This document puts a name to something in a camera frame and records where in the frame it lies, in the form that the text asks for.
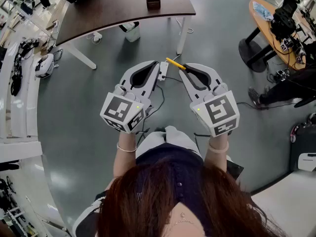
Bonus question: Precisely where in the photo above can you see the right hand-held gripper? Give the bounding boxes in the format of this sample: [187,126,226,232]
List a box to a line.
[179,63,240,138]

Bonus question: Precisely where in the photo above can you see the round light wooden table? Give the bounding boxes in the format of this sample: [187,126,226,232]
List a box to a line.
[248,0,316,71]

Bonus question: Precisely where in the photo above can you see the white power adapter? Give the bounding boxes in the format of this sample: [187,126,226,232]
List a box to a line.
[86,32,104,44]

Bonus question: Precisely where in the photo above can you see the thin necklace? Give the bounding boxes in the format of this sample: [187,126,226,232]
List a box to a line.
[171,211,197,229]

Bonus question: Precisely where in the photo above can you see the white waste bin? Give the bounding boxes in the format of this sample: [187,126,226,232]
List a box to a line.
[119,21,141,43]

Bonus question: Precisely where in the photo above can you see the black gripper equipment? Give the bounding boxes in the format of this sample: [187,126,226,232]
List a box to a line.
[270,0,299,42]

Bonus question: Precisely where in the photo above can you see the white table leg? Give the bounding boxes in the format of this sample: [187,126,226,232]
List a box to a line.
[61,41,97,70]
[176,15,193,55]

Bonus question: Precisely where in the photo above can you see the person's left forearm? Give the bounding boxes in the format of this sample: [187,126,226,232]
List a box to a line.
[113,131,138,180]

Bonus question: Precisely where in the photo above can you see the bundle of black cables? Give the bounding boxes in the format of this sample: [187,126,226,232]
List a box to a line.
[9,39,40,97]

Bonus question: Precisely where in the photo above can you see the person's right forearm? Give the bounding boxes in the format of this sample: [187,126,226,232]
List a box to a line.
[203,134,230,174]

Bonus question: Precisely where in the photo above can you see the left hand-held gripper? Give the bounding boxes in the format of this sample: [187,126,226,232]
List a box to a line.
[100,60,161,134]

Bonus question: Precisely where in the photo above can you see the person's dark top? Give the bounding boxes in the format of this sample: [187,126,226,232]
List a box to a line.
[135,142,205,207]

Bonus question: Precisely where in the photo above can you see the blue face masks pile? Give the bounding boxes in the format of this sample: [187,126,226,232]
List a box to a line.
[252,1,275,22]

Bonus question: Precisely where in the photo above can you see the white rounded device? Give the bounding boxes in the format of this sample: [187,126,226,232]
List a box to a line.
[34,53,55,79]

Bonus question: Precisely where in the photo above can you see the white power strip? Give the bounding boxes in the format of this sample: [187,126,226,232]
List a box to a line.
[158,61,169,81]

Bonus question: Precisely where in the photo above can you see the black suitcase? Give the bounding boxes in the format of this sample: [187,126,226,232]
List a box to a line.
[289,122,316,173]

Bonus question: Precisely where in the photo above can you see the person's light grey trousers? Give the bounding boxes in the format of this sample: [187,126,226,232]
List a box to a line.
[135,125,202,160]

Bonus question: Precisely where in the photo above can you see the black round table base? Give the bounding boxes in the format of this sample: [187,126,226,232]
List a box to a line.
[238,26,278,73]

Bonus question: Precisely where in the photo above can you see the black power cable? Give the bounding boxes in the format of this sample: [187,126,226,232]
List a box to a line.
[137,76,185,143]

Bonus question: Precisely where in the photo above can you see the pale pink bangle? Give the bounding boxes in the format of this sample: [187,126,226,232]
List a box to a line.
[208,139,230,154]

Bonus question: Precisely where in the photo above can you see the silver bracelet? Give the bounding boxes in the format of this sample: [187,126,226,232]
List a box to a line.
[116,142,138,154]

